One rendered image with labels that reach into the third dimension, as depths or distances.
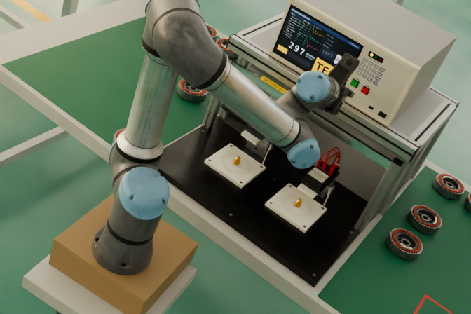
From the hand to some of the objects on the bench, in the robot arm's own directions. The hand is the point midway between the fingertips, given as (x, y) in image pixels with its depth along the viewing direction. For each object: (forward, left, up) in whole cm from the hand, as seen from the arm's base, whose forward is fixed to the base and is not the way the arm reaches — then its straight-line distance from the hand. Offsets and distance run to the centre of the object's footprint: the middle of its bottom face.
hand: (345, 88), depth 191 cm
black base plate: (-2, +7, -44) cm, 45 cm away
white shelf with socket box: (+48, +101, -44) cm, 120 cm away
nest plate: (-5, +19, -43) cm, 47 cm away
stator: (+16, -37, -42) cm, 58 cm away
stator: (+34, -36, -41) cm, 64 cm away
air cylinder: (+10, +20, -42) cm, 47 cm away
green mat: (+24, -56, -41) cm, 73 cm away
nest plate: (-3, -5, -42) cm, 42 cm away
